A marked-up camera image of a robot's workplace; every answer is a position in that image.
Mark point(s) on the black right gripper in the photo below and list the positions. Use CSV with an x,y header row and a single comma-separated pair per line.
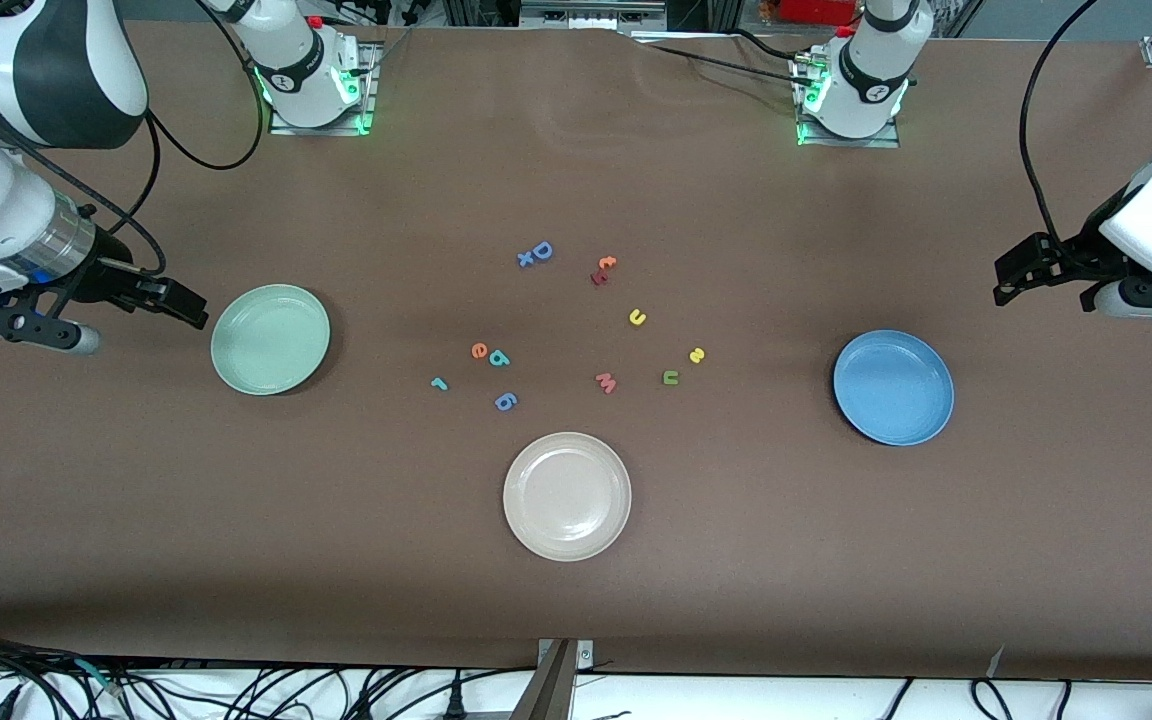
x,y
104,278

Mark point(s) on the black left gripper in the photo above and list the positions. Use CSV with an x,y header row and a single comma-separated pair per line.
x,y
1079,254

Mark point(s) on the teal letter b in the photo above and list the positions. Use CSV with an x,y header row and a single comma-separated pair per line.
x,y
495,353

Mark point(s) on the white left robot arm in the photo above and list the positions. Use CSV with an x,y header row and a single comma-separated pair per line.
x,y
871,90

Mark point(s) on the brown table cover sheet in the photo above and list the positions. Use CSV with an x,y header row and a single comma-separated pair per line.
x,y
136,500

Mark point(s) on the pale green plate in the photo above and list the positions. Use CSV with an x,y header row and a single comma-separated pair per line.
x,y
271,340

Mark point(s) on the blue plate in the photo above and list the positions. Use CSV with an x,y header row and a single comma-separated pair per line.
x,y
893,388

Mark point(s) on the red box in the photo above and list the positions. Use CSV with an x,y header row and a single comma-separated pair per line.
x,y
816,10

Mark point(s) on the periwinkle letter g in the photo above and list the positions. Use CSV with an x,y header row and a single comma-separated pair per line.
x,y
500,404

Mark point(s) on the blue letter D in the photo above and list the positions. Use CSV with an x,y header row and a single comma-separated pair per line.
x,y
536,252

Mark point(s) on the pink letter w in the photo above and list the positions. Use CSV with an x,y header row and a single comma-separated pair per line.
x,y
606,384

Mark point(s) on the beige plate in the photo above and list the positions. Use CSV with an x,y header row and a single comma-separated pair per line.
x,y
566,497

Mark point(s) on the black power plug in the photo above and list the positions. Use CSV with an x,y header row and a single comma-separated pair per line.
x,y
456,705

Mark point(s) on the grey power strip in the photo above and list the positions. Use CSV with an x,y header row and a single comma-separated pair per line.
x,y
586,15

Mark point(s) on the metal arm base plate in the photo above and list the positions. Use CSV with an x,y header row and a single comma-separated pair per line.
x,y
851,143
370,90

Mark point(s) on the grey aluminium profile post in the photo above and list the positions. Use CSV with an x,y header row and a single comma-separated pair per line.
x,y
548,695

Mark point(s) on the silver corner bracket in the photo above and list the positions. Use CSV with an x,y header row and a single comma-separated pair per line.
x,y
584,655

